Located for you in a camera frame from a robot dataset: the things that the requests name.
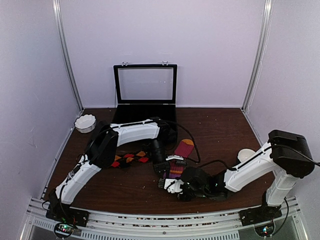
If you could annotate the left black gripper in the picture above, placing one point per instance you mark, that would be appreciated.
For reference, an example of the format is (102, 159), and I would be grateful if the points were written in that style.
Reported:
(162, 166)

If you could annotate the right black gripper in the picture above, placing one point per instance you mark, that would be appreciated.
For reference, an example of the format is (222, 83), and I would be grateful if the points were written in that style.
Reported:
(186, 198)

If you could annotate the maroon purple striped sock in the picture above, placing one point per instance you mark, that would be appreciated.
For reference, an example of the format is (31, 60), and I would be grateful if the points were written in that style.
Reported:
(177, 161)

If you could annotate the black red orange argyle sock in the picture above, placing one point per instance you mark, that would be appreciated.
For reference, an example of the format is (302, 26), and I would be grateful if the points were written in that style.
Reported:
(125, 160)

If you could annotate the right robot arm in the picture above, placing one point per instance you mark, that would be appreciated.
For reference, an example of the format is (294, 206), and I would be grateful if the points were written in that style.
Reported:
(286, 152)

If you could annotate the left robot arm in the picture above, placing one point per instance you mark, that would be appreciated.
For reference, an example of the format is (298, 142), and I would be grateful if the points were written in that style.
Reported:
(100, 153)

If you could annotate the white and navy bowl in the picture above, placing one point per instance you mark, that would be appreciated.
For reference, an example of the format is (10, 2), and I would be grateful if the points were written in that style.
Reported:
(245, 154)

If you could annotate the black display box with lid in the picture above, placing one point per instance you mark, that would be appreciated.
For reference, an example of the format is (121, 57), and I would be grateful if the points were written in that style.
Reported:
(144, 91)

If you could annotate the white fluted bowl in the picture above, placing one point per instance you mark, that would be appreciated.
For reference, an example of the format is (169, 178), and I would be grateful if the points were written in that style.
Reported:
(86, 123)

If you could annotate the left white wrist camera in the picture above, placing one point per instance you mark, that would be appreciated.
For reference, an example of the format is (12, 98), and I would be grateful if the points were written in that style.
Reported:
(174, 158)

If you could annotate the front aluminium rail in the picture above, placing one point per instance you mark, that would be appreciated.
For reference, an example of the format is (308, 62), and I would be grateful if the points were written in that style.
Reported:
(219, 225)

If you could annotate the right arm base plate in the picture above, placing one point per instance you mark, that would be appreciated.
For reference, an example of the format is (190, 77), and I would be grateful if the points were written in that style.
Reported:
(256, 215)

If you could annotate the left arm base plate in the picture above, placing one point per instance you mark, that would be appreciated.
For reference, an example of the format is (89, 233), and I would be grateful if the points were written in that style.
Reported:
(72, 216)

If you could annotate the right aluminium frame post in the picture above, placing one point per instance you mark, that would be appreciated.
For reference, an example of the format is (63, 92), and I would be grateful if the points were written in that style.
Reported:
(257, 64)

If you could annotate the aluminium frame post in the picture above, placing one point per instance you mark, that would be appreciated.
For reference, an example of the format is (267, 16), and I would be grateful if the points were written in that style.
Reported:
(66, 57)
(257, 64)

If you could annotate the left aluminium frame post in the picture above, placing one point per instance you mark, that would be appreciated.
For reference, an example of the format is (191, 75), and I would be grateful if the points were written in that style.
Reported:
(66, 57)

